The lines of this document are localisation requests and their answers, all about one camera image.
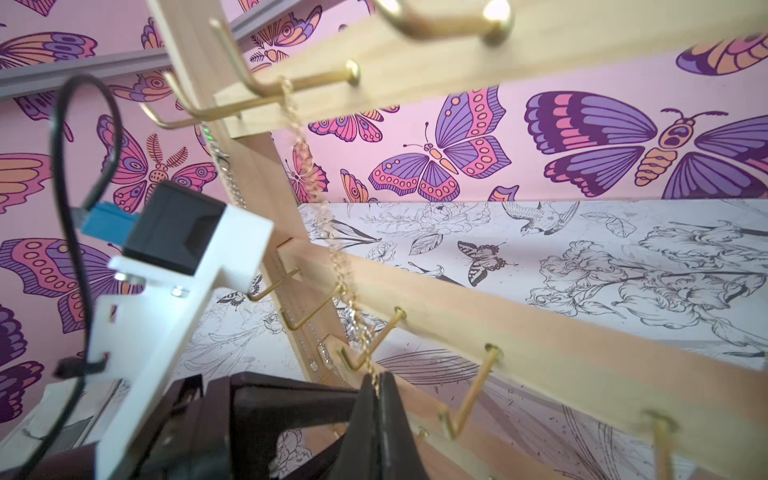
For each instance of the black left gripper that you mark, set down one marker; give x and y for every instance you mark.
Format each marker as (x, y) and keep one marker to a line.
(229, 429)

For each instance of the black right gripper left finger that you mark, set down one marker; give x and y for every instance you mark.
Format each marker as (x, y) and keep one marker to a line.
(356, 455)

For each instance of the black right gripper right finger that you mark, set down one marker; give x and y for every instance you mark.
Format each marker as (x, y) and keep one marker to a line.
(398, 456)

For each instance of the wooden jewelry display stand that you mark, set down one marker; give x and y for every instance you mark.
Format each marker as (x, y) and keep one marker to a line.
(631, 345)

